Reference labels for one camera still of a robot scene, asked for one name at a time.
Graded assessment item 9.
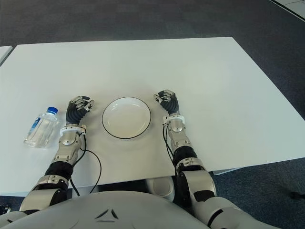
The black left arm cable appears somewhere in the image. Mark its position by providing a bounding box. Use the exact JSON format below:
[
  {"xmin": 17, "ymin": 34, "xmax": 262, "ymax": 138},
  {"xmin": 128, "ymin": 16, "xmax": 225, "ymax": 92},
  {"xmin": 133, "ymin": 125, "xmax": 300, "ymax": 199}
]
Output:
[{"xmin": 70, "ymin": 133, "xmax": 102, "ymax": 195}]

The white side table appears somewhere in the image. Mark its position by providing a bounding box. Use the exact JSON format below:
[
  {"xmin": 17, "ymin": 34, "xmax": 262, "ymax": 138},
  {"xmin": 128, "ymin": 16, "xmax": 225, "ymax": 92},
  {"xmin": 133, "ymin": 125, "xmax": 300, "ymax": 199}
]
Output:
[{"xmin": 0, "ymin": 45, "xmax": 13, "ymax": 66}]

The white plate black rim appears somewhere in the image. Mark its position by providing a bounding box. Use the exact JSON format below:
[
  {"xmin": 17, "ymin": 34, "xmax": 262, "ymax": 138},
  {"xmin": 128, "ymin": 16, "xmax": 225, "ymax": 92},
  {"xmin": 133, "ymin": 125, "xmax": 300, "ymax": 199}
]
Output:
[{"xmin": 102, "ymin": 96, "xmax": 152, "ymax": 140}]

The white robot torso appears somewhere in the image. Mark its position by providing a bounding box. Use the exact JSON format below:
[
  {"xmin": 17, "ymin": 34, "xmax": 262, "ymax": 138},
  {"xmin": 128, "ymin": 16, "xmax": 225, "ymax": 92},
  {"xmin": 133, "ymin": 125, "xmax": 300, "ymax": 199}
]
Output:
[{"xmin": 4, "ymin": 190, "xmax": 210, "ymax": 229}]

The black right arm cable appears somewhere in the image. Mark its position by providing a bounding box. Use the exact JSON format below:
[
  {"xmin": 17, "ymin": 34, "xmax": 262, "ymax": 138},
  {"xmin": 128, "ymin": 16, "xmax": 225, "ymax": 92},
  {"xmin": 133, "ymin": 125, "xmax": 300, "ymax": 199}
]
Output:
[{"xmin": 163, "ymin": 123, "xmax": 178, "ymax": 177}]

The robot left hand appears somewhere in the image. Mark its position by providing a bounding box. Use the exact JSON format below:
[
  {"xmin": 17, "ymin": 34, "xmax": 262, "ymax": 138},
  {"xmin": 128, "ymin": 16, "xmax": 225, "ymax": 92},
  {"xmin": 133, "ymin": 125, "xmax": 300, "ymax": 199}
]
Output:
[{"xmin": 65, "ymin": 95, "xmax": 95, "ymax": 126}]

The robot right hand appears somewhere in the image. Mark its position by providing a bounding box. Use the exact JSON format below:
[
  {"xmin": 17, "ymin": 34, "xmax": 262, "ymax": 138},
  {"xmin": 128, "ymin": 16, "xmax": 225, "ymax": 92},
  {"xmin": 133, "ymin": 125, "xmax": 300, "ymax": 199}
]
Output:
[{"xmin": 153, "ymin": 89, "xmax": 181, "ymax": 115}]

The clear water bottle blue cap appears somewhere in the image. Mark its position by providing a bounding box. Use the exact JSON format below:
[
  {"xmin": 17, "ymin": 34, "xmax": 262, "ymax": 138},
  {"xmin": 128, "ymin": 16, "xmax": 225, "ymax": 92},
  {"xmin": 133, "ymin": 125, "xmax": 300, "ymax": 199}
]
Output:
[{"xmin": 23, "ymin": 106, "xmax": 60, "ymax": 149}]

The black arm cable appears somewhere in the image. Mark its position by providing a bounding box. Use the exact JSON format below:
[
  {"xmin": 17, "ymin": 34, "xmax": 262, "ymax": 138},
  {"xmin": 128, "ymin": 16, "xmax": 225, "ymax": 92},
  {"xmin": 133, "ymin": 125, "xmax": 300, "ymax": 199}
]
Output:
[
  {"xmin": 163, "ymin": 123, "xmax": 178, "ymax": 177},
  {"xmin": 70, "ymin": 133, "xmax": 102, "ymax": 195}
]

